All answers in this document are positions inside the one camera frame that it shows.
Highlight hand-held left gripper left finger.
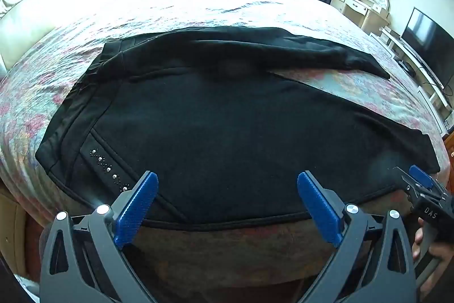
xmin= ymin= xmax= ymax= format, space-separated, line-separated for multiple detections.
xmin=39 ymin=171 xmax=159 ymax=303

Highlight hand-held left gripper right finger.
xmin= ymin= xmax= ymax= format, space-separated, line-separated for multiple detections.
xmin=297 ymin=171 xmax=417 ymax=303

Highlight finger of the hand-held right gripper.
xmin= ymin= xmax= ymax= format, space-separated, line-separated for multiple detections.
xmin=409 ymin=164 xmax=448 ymax=200
xmin=395 ymin=166 xmax=425 ymax=199

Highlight black pants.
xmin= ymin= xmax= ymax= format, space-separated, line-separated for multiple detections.
xmin=35 ymin=27 xmax=441 ymax=231

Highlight person's right hand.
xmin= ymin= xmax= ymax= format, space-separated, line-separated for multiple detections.
xmin=412 ymin=228 xmax=454 ymax=271

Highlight white television stand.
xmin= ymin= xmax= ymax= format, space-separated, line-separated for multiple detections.
xmin=371 ymin=26 xmax=454 ymax=119

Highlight cream bedside cabinet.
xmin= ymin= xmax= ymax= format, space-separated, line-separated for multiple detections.
xmin=0 ymin=191 xmax=31 ymax=277

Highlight black television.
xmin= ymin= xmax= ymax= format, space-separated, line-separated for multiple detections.
xmin=401 ymin=7 xmax=454 ymax=91

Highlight cream dressing table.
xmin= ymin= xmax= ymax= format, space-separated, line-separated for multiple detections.
xmin=331 ymin=0 xmax=391 ymax=35

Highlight cream tufted headboard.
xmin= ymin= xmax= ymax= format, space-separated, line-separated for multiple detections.
xmin=0 ymin=0 xmax=142 ymax=76

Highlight floral bedspread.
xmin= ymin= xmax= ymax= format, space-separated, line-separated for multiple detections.
xmin=0 ymin=0 xmax=449 ymax=293

